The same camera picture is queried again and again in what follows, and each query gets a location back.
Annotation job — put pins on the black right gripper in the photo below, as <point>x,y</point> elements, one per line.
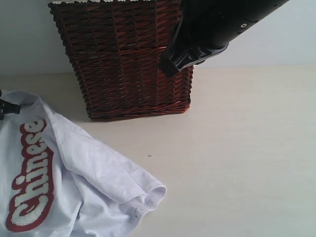
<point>182,53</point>

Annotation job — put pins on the white t-shirt red lettering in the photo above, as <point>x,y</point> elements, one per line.
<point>58,181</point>

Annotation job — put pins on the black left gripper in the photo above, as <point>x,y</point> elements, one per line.
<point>8,108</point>

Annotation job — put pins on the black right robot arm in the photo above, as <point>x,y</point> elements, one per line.
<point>206,28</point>

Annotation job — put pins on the dark red wicker basket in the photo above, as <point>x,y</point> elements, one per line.
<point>114,49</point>

